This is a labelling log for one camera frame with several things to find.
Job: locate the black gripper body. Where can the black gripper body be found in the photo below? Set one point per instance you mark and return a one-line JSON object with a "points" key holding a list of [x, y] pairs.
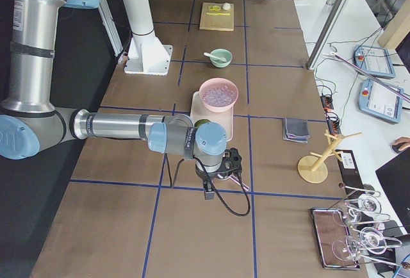
{"points": [[205, 177]]}

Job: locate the white ceramic spoon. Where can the white ceramic spoon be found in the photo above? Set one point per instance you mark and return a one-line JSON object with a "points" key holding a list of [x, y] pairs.
{"points": [[214, 56]]}

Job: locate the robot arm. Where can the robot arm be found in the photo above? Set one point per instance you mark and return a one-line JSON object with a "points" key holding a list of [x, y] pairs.
{"points": [[30, 123]]}

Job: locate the pink bowl of ice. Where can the pink bowl of ice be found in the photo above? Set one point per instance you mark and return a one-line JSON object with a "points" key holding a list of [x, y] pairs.
{"points": [[218, 94]]}

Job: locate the green ceramic bowl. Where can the green ceramic bowl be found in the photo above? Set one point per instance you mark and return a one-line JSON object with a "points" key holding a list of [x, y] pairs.
{"points": [[221, 53]]}

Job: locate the beige plastic tray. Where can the beige plastic tray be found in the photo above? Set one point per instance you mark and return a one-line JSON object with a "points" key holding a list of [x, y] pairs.
{"points": [[200, 112]]}

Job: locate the folded grey cloth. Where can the folded grey cloth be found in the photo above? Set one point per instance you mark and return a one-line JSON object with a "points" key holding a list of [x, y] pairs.
{"points": [[296, 130]]}

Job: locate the wooden mug tree stand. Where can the wooden mug tree stand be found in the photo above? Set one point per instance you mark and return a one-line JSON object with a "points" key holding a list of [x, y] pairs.
{"points": [[312, 168]]}

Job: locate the black metal glass tray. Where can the black metal glass tray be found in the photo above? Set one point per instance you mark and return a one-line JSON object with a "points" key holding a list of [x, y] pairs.
{"points": [[328, 228]]}

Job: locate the wooden cutting board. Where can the wooden cutting board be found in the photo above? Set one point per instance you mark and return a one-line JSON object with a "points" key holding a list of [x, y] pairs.
{"points": [[216, 23]]}

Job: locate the yellow plastic knife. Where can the yellow plastic knife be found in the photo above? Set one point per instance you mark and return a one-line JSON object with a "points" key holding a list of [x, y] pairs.
{"points": [[218, 13]]}

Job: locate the wine glass on rack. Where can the wine glass on rack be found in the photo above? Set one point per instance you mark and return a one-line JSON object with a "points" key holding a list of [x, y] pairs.
{"points": [[369, 245]]}

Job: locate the teach pendant near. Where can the teach pendant near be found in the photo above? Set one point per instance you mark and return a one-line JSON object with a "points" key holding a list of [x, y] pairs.
{"points": [[379, 102]]}

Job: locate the teach pendant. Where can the teach pendant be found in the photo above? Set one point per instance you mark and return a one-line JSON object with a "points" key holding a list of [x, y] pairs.
{"points": [[375, 61], [379, 102]]}

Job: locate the lemon slice upper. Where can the lemon slice upper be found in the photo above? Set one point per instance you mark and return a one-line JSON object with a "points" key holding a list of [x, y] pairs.
{"points": [[214, 8]]}

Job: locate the white garlic bulb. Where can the white garlic bulb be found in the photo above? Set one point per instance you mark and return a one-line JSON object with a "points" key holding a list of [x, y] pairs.
{"points": [[226, 6]]}

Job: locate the teach pendant far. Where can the teach pendant far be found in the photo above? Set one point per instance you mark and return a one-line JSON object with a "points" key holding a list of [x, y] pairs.
{"points": [[375, 61]]}

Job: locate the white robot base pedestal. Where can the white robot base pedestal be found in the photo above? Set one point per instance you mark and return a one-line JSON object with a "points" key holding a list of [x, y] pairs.
{"points": [[146, 55]]}

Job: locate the aluminium frame post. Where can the aluminium frame post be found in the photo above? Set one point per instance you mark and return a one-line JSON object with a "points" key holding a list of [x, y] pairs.
{"points": [[327, 29]]}

